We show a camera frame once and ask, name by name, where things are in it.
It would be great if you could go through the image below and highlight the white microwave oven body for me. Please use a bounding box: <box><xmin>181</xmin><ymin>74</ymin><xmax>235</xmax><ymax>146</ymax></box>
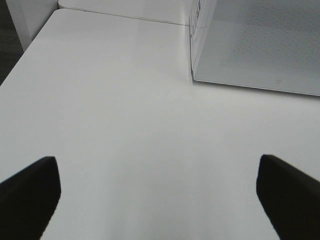
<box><xmin>189</xmin><ymin>0</ymin><xmax>217</xmax><ymax>81</ymax></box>

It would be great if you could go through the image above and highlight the white microwave door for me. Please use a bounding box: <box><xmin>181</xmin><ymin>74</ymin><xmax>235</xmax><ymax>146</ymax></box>
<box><xmin>196</xmin><ymin>0</ymin><xmax>320</xmax><ymax>96</ymax></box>

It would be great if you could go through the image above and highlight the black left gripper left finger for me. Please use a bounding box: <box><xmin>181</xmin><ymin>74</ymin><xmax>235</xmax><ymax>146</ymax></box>
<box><xmin>0</xmin><ymin>156</ymin><xmax>61</xmax><ymax>240</ymax></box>

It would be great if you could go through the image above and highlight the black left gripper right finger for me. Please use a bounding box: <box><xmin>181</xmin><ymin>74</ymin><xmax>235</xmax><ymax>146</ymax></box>
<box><xmin>256</xmin><ymin>154</ymin><xmax>320</xmax><ymax>240</ymax></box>

